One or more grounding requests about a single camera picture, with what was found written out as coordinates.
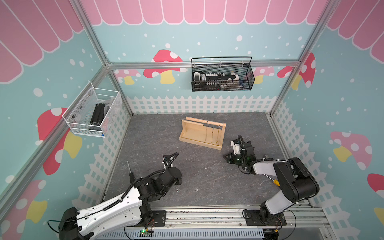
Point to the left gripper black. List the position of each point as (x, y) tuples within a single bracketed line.
[(179, 182)]

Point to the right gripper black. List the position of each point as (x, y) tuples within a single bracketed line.
[(229, 160)]

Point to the wooden jewelry display stand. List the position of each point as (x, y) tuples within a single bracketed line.
[(203, 133)]

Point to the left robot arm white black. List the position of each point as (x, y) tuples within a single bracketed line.
[(130, 208)]

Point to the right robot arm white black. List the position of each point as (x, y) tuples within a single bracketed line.
[(296, 183)]

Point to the orange black screwdriver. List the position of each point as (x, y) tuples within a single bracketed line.
[(131, 174)]

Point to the green lit circuit board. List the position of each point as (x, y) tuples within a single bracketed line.
[(146, 233)]

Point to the white device in black basket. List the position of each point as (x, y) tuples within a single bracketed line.
[(199, 79)]

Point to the black extrusion pieces in basket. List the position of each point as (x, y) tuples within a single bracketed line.
[(97, 117)]

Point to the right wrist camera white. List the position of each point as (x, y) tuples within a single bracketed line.
[(236, 144)]

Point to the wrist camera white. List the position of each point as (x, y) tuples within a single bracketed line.
[(167, 159), (236, 144)]

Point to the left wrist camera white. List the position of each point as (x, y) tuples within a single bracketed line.
[(167, 159)]

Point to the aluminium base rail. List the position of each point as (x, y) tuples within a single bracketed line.
[(300, 222)]

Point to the black wire mesh basket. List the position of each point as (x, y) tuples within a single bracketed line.
[(224, 73)]

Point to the white wire basket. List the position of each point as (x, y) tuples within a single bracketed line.
[(79, 114)]

